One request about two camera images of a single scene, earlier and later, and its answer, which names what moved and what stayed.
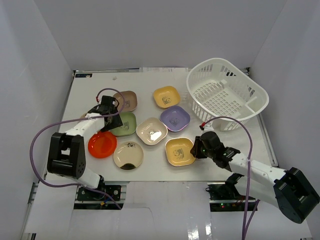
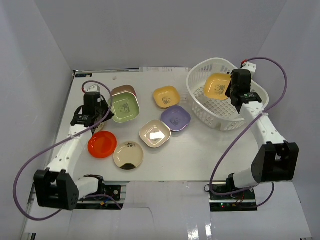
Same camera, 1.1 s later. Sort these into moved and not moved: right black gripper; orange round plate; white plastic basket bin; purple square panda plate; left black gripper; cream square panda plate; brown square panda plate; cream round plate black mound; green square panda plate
Moved: brown square panda plate; right black gripper; cream square panda plate; left black gripper; green square panda plate
Not moved: cream round plate black mound; purple square panda plate; white plastic basket bin; orange round plate
